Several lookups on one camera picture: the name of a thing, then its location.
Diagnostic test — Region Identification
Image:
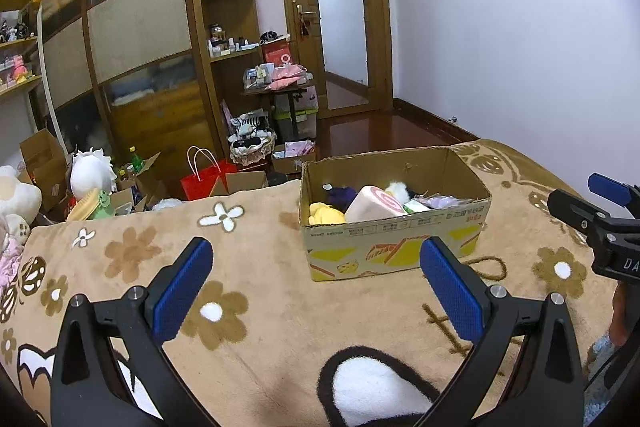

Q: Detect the white fluffy plush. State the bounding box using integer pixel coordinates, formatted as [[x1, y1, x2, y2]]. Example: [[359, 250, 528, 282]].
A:
[[385, 179, 412, 202]]

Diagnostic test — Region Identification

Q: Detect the pink cloth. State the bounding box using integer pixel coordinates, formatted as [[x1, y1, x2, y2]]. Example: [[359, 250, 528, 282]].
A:
[[0, 237, 26, 299]]

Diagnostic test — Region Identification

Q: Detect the blue fuzzy clothing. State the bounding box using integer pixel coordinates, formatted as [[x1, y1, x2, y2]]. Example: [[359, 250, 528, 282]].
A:
[[586, 336, 628, 427]]

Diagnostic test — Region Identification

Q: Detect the yellow plush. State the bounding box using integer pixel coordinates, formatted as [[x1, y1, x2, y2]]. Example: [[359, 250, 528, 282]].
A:
[[308, 202, 347, 226]]

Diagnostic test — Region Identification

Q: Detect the printed cardboard box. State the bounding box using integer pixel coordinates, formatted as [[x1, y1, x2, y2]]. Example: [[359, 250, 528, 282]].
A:
[[299, 146, 493, 283]]

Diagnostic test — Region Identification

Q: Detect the person's right hand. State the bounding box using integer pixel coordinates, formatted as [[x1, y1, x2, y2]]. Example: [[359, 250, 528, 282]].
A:
[[607, 279, 640, 349]]

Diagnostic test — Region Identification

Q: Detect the flat brown cardboard box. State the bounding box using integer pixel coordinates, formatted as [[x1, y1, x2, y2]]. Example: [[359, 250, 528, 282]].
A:
[[210, 171, 269, 198]]

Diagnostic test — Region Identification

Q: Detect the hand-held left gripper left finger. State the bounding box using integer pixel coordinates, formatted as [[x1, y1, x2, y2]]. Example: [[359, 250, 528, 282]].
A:
[[50, 237, 221, 427]]

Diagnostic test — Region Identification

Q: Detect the open brown cardboard box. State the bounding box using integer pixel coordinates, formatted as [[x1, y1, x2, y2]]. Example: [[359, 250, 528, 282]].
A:
[[19, 128, 71, 214]]

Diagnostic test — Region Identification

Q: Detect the purple plush ball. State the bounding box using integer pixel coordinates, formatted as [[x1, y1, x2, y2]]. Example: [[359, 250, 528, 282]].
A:
[[325, 187, 359, 210]]

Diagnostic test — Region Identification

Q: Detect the tan flower printed blanket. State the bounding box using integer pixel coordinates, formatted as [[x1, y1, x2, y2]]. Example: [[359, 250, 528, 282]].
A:
[[0, 139, 640, 427]]

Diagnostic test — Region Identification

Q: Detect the wooden wardrobe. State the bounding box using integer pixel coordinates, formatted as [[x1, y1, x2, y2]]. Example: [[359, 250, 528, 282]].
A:
[[22, 0, 211, 204]]

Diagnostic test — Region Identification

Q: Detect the white bookshelf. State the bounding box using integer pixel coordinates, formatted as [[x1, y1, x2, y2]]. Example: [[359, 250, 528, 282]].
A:
[[0, 0, 68, 154]]

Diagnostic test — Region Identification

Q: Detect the red box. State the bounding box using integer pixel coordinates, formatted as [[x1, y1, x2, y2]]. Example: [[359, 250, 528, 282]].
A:
[[261, 40, 292, 66]]

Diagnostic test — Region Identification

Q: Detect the white storage bin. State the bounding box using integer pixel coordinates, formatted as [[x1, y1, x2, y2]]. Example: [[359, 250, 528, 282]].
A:
[[272, 86, 320, 142]]

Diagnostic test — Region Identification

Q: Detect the small wooden table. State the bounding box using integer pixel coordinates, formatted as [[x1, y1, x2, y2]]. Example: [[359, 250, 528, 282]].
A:
[[240, 82, 317, 144]]

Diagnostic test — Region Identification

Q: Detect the white-haired plush doll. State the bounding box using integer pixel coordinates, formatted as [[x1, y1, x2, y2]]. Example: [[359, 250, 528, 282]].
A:
[[70, 147, 119, 202]]

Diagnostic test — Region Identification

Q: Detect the pink cloth bag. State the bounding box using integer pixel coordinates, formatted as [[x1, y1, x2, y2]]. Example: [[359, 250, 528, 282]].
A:
[[267, 64, 309, 90]]

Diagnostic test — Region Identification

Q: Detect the red paper bag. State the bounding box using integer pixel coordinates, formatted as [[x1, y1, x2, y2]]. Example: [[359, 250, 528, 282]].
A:
[[180, 146, 239, 202]]

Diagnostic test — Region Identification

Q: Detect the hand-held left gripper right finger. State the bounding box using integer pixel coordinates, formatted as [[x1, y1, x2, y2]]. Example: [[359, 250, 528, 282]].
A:
[[415, 236, 586, 427]]

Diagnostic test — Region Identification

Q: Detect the cardboard box with bottles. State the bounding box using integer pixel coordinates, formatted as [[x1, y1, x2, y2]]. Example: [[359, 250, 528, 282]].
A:
[[112, 152, 169, 214]]

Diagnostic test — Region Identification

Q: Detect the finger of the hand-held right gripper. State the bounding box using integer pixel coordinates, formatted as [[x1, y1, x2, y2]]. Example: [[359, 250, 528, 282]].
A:
[[587, 173, 640, 218], [547, 189, 621, 248]]

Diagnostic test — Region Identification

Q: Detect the small cardboard box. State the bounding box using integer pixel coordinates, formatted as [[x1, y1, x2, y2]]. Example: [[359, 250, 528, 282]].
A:
[[272, 142, 317, 176]]

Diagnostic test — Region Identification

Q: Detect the pink toy figure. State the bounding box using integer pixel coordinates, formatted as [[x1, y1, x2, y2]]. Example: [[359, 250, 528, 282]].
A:
[[10, 54, 31, 84]]

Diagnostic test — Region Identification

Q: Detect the pink swirl roll plush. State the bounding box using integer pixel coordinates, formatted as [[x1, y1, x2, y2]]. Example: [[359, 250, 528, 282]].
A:
[[345, 185, 409, 224]]

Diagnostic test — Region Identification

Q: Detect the green frog plush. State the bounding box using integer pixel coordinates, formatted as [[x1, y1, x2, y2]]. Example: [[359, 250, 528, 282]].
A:
[[66, 188, 117, 223]]

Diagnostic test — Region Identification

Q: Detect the lace-trimmed basket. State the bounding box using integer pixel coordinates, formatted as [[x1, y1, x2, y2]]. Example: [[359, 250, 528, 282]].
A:
[[228, 112, 277, 166]]

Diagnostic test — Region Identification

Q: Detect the clear plastic bag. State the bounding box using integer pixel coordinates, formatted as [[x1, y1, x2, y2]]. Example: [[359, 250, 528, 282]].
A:
[[425, 194, 477, 210]]

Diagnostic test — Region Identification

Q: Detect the beige plush bear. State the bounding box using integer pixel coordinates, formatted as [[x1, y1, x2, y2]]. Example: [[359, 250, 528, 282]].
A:
[[0, 164, 44, 249]]

